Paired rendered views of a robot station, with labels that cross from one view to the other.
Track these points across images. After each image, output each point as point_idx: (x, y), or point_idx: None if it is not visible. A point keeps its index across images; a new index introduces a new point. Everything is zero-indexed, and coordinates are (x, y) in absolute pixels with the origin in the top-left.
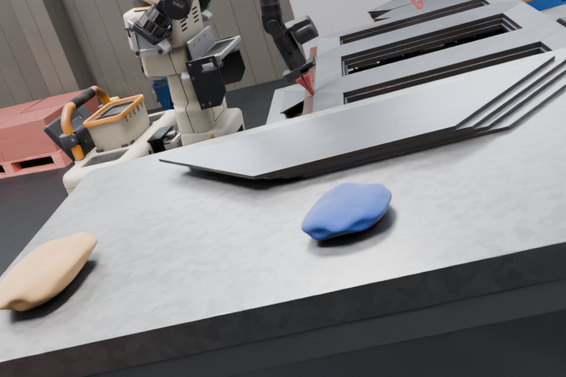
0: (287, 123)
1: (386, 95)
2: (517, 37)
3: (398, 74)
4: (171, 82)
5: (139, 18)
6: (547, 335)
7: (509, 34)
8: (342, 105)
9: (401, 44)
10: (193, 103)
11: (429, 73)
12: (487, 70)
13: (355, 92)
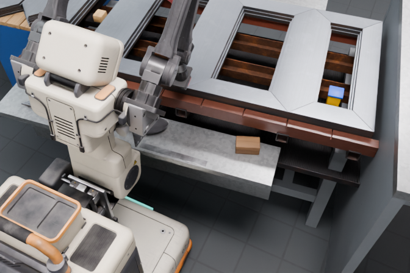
0: (406, 98)
1: (403, 64)
2: (222, 6)
3: (213, 52)
4: (102, 144)
5: (110, 103)
6: None
7: (212, 5)
8: (401, 77)
9: (136, 30)
10: (116, 147)
11: (226, 44)
12: (405, 36)
13: (213, 74)
